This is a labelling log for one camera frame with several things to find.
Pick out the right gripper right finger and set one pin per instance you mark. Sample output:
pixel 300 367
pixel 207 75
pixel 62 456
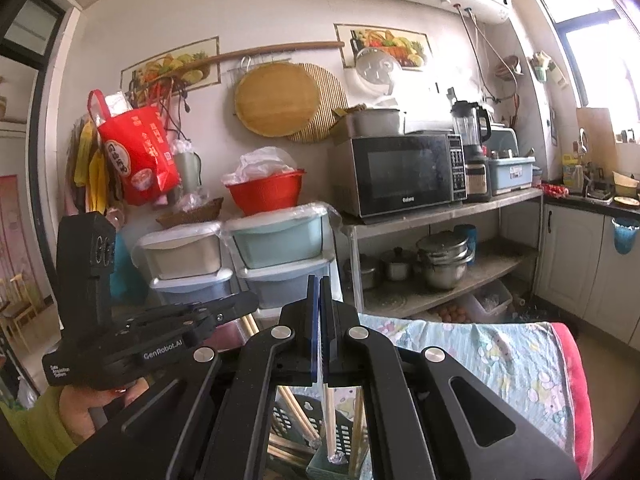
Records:
pixel 427 416

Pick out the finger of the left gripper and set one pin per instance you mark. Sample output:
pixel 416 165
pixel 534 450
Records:
pixel 218 311

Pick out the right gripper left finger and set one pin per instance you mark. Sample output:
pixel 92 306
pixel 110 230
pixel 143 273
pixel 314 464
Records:
pixel 208 416

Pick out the wooden chopsticks pair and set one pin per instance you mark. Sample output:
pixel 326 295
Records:
pixel 310 434
pixel 333 454
pixel 357 438
pixel 250 327

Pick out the green sleeve forearm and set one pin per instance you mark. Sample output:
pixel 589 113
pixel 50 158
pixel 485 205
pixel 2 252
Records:
pixel 41 431

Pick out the white kitchen cabinets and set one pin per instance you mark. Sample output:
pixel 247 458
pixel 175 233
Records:
pixel 581 273

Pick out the kitchen window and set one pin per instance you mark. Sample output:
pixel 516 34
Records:
pixel 602 48

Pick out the left hand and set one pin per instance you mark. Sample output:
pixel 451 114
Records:
pixel 76 405

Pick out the left pastel drawer tower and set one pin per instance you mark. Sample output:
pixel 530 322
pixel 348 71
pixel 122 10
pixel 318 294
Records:
pixel 184 264

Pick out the pastel drawer tower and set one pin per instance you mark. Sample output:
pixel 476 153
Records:
pixel 274 253
pixel 184 264

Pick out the dark green utensil caddy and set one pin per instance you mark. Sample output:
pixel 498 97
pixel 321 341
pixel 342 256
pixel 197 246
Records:
pixel 319 433

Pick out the cartoon print tablecloth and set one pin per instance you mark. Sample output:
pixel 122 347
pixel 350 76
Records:
pixel 522 363

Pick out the right pastel drawer tower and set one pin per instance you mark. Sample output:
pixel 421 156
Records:
pixel 274 253

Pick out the pink blanket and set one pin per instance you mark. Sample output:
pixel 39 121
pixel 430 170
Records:
pixel 579 394

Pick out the steel shelf rack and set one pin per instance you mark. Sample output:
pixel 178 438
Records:
pixel 493 259

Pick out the small lidded pot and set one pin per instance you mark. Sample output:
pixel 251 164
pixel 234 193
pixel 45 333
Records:
pixel 398 264

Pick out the stacked steel pots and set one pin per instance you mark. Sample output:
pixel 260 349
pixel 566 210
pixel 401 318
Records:
pixel 443 258

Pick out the red plastic basin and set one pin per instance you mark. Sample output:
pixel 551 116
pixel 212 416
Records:
pixel 272 193

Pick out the red plastic bag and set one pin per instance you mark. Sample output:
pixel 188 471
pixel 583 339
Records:
pixel 136 144

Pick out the round bamboo board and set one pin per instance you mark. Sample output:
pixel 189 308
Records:
pixel 276 100

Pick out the black microwave oven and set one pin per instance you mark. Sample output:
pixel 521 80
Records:
pixel 383 175

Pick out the light blue dish box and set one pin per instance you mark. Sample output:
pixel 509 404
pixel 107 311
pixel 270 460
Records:
pixel 510 174

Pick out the blue hanging bin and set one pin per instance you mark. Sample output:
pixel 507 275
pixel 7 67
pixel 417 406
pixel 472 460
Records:
pixel 625 232

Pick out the woven round tray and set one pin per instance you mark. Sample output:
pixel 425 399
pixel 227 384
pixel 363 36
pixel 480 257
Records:
pixel 332 96

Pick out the black blender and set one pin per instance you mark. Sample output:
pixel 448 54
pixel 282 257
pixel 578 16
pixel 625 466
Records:
pixel 471 122

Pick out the fruit wall picture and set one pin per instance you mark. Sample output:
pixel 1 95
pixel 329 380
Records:
pixel 410 49

